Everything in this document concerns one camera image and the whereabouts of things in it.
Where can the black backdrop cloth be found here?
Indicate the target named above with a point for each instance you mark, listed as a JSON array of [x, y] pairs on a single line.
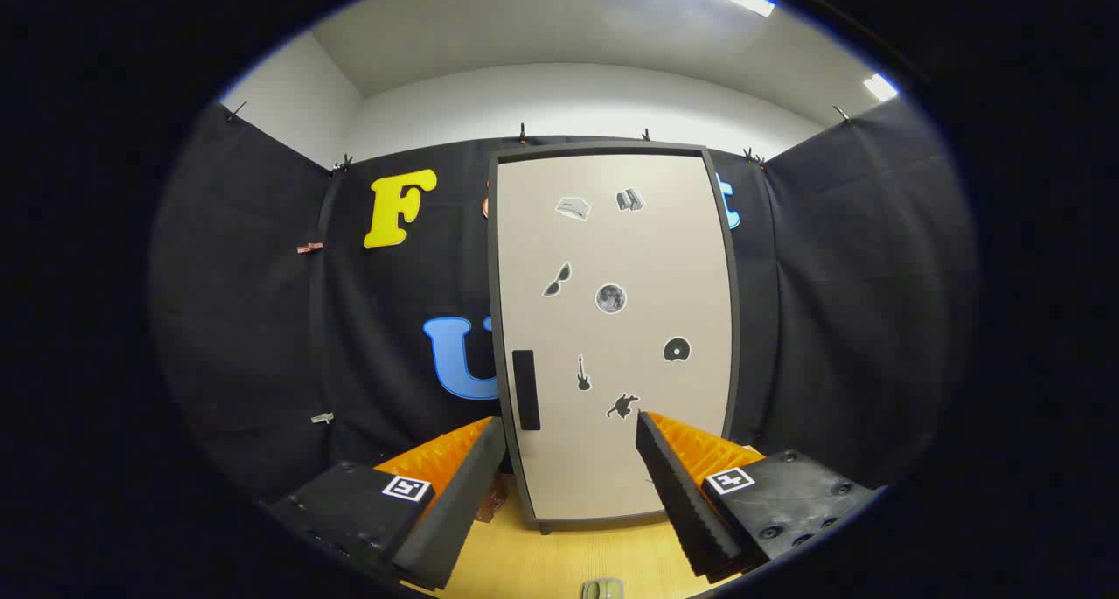
[[262, 319]]

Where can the red clip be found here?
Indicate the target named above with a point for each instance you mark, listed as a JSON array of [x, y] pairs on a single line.
[[309, 247]]

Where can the small pale green container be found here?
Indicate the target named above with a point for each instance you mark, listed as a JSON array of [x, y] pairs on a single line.
[[603, 589]]

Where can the grey cabinet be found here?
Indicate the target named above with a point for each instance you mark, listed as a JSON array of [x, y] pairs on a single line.
[[603, 147]]

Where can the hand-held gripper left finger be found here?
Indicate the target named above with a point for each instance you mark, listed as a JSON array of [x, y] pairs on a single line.
[[459, 511]]

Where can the small ceiling light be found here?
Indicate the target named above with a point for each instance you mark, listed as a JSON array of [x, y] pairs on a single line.
[[879, 87]]

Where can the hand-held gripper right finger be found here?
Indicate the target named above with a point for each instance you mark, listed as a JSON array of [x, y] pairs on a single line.
[[691, 503]]

